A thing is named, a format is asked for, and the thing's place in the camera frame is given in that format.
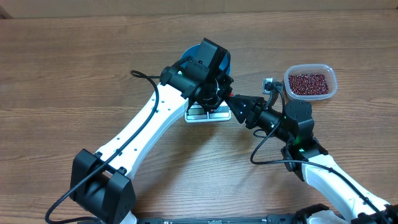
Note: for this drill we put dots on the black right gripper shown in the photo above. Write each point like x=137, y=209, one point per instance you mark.
x=249, y=103

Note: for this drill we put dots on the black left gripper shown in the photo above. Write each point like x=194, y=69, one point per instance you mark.
x=227, y=82

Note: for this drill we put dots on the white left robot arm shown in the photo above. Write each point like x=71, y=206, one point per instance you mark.
x=101, y=181

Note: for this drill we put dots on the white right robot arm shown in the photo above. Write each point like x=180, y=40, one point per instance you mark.
x=309, y=160

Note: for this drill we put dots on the teal plastic bowl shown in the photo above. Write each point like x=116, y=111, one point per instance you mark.
x=193, y=50

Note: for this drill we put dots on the white digital kitchen scale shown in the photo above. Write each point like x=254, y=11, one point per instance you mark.
x=197, y=114

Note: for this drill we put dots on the clear plastic bean container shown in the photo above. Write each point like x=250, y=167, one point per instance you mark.
x=328, y=72

